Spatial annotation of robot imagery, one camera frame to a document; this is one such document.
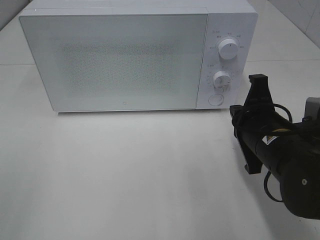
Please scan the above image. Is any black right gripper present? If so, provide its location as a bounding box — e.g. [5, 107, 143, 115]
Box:
[229, 73, 278, 175]

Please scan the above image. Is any round microwave door button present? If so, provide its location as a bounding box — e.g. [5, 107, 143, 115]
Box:
[208, 94, 224, 106]

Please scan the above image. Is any white microwave knob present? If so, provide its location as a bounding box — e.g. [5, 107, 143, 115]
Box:
[212, 70, 232, 92]
[217, 36, 239, 60]

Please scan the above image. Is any white microwave door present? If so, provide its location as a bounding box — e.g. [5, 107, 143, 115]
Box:
[19, 14, 208, 112]

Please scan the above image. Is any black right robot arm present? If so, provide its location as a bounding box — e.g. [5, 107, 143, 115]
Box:
[229, 74, 320, 220]

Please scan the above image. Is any white microwave oven body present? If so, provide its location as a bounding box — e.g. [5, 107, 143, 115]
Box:
[19, 0, 258, 112]

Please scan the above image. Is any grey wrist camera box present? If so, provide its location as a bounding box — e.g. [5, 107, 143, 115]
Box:
[304, 97, 320, 121]

